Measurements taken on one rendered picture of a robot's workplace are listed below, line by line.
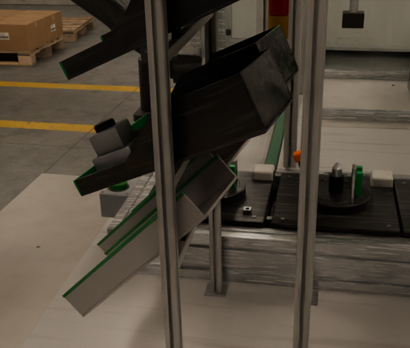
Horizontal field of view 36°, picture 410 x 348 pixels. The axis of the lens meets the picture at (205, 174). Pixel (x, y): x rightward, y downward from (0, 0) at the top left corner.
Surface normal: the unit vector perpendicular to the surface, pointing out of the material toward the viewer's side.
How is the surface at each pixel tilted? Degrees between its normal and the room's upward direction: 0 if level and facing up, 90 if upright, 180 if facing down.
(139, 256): 90
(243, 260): 90
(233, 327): 0
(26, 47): 90
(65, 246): 0
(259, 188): 0
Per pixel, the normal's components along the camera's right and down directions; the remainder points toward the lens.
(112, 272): -0.36, 0.39
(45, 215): -0.03, -0.91
